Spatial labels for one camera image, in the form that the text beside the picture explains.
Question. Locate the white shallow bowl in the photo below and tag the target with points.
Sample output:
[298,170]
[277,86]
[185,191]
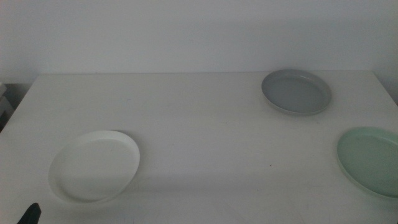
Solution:
[93,168]

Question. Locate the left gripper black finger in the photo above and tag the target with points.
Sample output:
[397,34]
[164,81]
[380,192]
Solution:
[31,214]

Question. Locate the mint green shallow bowl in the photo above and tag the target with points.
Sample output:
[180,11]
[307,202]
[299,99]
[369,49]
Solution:
[373,161]

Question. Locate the grey shallow bowl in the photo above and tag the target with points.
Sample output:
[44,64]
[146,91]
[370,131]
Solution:
[295,93]

